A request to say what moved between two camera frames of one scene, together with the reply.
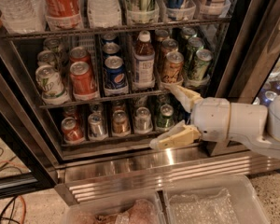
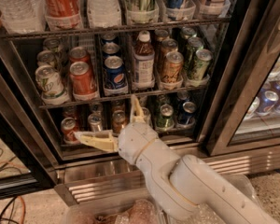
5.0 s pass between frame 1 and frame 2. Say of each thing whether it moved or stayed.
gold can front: stayed
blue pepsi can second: stayed
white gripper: moved
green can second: stayed
